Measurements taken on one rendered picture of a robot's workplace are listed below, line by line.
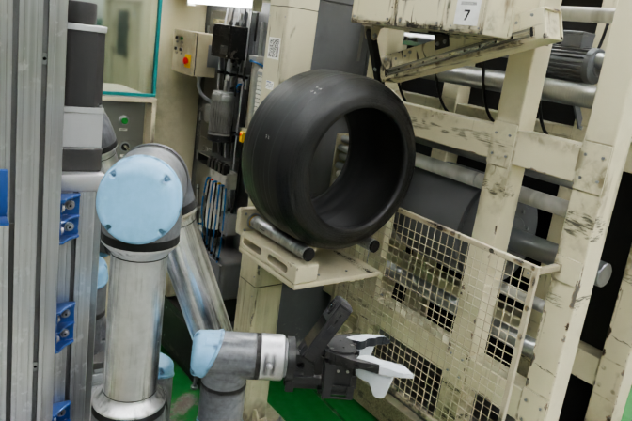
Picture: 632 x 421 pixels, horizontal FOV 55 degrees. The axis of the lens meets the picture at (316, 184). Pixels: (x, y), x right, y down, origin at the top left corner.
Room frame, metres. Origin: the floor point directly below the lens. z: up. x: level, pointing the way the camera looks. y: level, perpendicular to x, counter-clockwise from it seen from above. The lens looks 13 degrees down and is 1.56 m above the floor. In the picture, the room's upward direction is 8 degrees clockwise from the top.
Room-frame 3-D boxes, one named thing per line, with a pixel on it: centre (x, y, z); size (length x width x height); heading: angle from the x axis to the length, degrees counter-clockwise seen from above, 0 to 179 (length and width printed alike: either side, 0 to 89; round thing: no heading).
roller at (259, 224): (1.95, 0.10, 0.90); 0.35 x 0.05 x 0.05; 38
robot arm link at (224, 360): (0.90, 0.11, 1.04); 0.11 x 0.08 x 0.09; 98
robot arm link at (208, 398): (0.92, 0.11, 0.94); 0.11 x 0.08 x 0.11; 8
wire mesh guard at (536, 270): (2.06, -0.41, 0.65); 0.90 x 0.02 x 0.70; 38
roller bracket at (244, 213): (2.18, 0.10, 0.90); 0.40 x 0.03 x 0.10; 128
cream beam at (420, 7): (2.13, -0.32, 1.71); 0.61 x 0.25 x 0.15; 38
